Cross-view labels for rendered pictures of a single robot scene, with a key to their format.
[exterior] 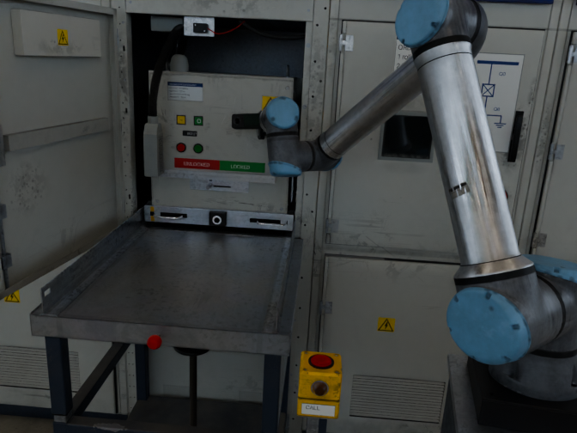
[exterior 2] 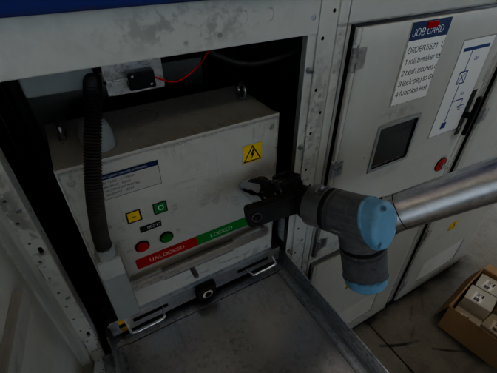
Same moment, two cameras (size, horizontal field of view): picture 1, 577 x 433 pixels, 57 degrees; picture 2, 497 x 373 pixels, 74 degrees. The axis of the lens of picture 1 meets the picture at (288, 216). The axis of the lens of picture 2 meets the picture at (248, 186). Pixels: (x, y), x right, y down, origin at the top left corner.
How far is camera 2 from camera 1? 136 cm
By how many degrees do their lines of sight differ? 36
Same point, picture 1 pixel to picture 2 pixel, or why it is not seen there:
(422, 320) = not seen: hidden behind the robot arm
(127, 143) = (61, 287)
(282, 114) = (386, 232)
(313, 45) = (316, 68)
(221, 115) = (191, 189)
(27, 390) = not seen: outside the picture
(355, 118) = (469, 204)
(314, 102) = (311, 139)
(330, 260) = (317, 268)
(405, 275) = not seen: hidden behind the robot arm
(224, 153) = (200, 226)
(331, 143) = (411, 224)
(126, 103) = (38, 241)
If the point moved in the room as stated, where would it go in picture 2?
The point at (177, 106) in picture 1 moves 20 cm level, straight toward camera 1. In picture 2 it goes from (123, 203) to (179, 254)
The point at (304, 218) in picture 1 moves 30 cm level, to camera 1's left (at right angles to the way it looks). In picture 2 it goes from (294, 248) to (212, 291)
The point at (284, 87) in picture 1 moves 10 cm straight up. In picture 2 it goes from (268, 127) to (270, 86)
